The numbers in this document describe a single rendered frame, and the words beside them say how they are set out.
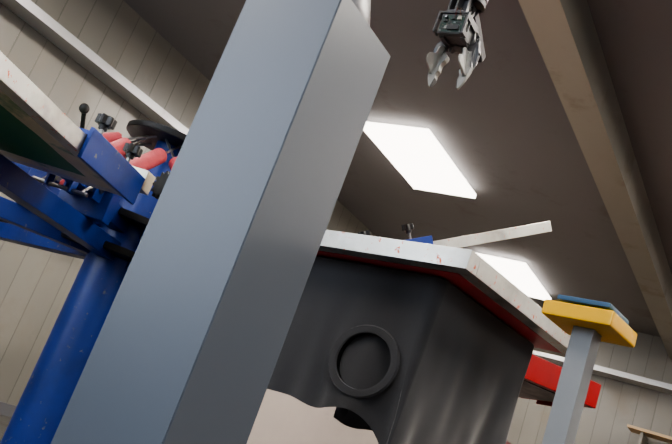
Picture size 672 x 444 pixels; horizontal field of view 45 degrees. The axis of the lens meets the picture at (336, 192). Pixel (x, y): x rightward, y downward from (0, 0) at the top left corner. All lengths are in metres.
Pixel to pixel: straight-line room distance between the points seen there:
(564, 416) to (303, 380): 0.54
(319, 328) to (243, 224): 0.65
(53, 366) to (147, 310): 1.46
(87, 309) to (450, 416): 1.29
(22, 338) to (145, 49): 2.30
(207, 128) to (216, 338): 0.32
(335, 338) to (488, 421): 0.40
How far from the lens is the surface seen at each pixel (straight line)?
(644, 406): 10.17
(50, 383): 2.59
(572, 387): 1.50
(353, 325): 1.66
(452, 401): 1.69
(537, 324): 1.75
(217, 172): 1.17
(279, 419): 4.79
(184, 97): 6.76
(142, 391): 1.11
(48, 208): 2.21
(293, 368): 1.74
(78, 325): 2.59
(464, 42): 1.75
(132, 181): 1.94
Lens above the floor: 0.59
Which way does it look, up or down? 16 degrees up
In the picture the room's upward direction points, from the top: 20 degrees clockwise
